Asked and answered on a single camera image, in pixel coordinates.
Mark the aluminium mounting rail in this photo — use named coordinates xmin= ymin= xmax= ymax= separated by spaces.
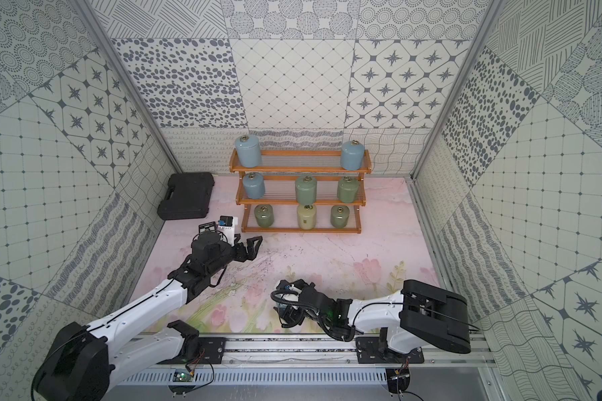
xmin=110 ymin=333 xmax=497 ymax=372

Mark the green canister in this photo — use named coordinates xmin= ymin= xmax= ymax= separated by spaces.
xmin=254 ymin=204 xmax=274 ymax=228
xmin=337 ymin=176 xmax=360 ymax=204
xmin=330 ymin=205 xmax=349 ymax=229
xmin=295 ymin=175 xmax=318 ymax=206

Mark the wooden three-tier shelf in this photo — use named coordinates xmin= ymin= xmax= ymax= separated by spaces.
xmin=229 ymin=150 xmax=373 ymax=234

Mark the black plastic tool case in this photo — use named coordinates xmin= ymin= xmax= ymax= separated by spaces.
xmin=157 ymin=172 xmax=215 ymax=221

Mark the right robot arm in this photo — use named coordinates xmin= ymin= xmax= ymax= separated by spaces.
xmin=270 ymin=279 xmax=475 ymax=354

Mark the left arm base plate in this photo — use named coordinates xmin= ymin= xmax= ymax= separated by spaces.
xmin=158 ymin=337 xmax=227 ymax=365

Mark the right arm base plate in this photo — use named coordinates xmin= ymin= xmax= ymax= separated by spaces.
xmin=355 ymin=336 xmax=425 ymax=364

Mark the green canister bottom left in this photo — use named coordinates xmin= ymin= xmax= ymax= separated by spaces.
xmin=254 ymin=204 xmax=274 ymax=228

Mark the yellow canister bottom centre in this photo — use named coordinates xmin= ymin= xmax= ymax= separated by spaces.
xmin=297 ymin=205 xmax=317 ymax=231

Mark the green canister middle right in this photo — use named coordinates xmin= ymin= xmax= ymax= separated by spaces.
xmin=337 ymin=176 xmax=360 ymax=204

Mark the green canister middle centre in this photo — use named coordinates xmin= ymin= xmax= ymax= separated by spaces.
xmin=295 ymin=175 xmax=318 ymax=206

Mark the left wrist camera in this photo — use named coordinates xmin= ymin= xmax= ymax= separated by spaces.
xmin=217 ymin=216 xmax=240 ymax=246

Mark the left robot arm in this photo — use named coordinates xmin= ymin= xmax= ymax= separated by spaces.
xmin=30 ymin=228 xmax=263 ymax=400

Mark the green canister bottom right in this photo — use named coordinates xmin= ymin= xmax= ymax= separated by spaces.
xmin=330 ymin=205 xmax=349 ymax=229

